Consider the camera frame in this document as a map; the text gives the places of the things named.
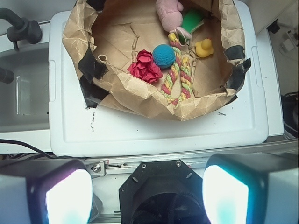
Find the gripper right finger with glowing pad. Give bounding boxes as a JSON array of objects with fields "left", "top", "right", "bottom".
[{"left": 202, "top": 153, "right": 299, "bottom": 224}]

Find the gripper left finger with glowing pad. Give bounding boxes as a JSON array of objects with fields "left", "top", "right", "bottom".
[{"left": 0, "top": 159, "right": 93, "bottom": 224}]

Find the crumpled red paper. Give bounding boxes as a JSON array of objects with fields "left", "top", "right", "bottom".
[{"left": 127, "top": 49, "right": 163, "bottom": 84}]

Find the white plastic lid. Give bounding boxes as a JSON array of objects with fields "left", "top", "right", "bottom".
[{"left": 49, "top": 1, "right": 269, "bottom": 157}]

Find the grey sink basin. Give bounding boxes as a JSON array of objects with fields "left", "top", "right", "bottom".
[{"left": 0, "top": 42, "right": 49, "bottom": 133}]

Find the yellow rubber duck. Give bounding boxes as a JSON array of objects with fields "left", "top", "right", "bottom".
[{"left": 195, "top": 38, "right": 214, "bottom": 58}]

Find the brown paper bag nest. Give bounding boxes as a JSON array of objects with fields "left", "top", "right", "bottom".
[{"left": 62, "top": 0, "right": 251, "bottom": 121}]

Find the blue knitted ball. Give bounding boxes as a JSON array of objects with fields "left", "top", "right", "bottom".
[{"left": 152, "top": 44, "right": 176, "bottom": 69}]

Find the grey faucet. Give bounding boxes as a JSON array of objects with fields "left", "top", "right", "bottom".
[{"left": 0, "top": 8, "right": 43, "bottom": 51}]

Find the green foam block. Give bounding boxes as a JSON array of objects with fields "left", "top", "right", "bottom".
[{"left": 182, "top": 10, "right": 204, "bottom": 34}]

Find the pink plush toy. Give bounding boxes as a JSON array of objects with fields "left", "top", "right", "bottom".
[{"left": 156, "top": 0, "right": 192, "bottom": 40}]

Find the thin black cable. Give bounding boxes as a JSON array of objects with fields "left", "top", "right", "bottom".
[{"left": 0, "top": 139, "right": 85, "bottom": 160}]

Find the black octagonal mount plate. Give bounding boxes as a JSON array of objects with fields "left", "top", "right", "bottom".
[{"left": 119, "top": 160, "right": 210, "bottom": 224}]

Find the multicolour rope toy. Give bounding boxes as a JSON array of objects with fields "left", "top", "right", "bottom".
[{"left": 161, "top": 33, "right": 192, "bottom": 105}]

